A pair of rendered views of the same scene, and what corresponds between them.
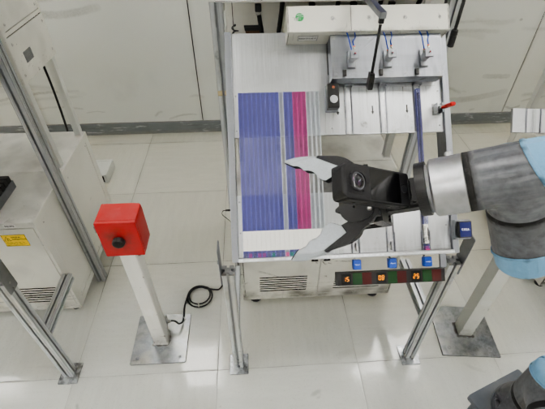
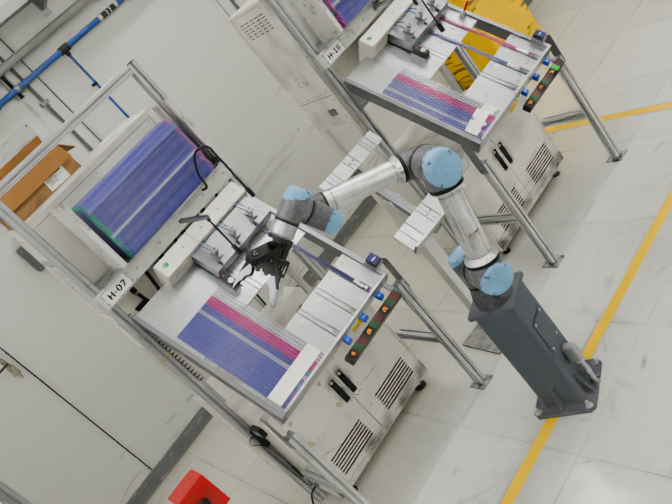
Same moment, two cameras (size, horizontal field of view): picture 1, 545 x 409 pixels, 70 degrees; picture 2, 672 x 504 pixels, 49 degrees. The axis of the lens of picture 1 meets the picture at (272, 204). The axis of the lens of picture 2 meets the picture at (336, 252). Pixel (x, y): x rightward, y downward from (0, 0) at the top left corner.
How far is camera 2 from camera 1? 1.64 m
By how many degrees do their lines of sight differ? 26
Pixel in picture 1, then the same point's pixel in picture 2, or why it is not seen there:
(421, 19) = (227, 200)
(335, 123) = (247, 291)
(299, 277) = (355, 426)
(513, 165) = (286, 204)
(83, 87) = not seen: outside the picture
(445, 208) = (288, 234)
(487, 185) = (287, 215)
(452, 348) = not seen: hidden behind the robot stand
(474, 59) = (303, 181)
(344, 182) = (251, 257)
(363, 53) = (219, 244)
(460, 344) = not seen: hidden behind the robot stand
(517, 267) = (331, 226)
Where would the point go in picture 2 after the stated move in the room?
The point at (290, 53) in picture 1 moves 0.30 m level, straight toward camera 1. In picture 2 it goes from (180, 287) to (207, 295)
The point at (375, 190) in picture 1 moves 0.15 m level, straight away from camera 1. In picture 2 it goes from (263, 251) to (253, 238)
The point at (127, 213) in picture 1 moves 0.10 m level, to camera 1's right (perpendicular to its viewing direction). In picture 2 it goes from (191, 478) to (209, 455)
